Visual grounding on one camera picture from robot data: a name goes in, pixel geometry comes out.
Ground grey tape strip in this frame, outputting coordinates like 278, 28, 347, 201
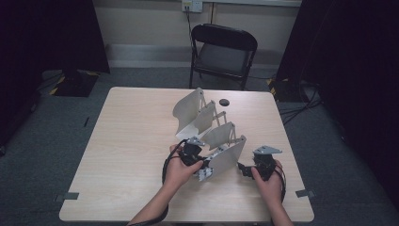
295, 188, 316, 199
54, 191, 80, 202

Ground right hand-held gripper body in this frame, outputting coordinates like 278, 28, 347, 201
251, 145, 284, 183

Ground black wall socket cable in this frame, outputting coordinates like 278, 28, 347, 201
185, 5, 195, 43

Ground hand-held gripper black cable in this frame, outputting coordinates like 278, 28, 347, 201
274, 165, 289, 204
126, 138, 190, 226

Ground white expandable file rack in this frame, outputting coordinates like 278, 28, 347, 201
171, 87, 248, 181

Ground person's right hand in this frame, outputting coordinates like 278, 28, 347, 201
250, 160, 285, 205

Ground person's left hand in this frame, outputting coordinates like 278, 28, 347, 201
162, 143, 205, 193

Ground white wall cable trunking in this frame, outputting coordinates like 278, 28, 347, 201
201, 0, 303, 8

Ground black stand base yellow tape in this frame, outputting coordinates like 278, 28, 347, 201
47, 69, 101, 98
265, 77, 303, 104

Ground white cloth with black pattern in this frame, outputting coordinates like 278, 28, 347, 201
194, 144, 231, 183

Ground white wall socket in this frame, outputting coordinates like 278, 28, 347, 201
182, 0, 204, 14

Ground left hand-held gripper black cable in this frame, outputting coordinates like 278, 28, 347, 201
126, 138, 190, 226

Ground black curtain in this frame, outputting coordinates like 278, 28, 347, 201
275, 0, 399, 202
0, 0, 111, 149

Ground black floor cables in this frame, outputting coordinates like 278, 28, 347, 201
278, 80, 324, 125

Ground right hand-held gripper black cable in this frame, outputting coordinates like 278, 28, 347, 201
274, 165, 289, 204

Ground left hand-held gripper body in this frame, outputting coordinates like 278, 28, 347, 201
178, 136, 207, 168

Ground black folding chair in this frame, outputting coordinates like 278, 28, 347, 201
188, 23, 259, 91

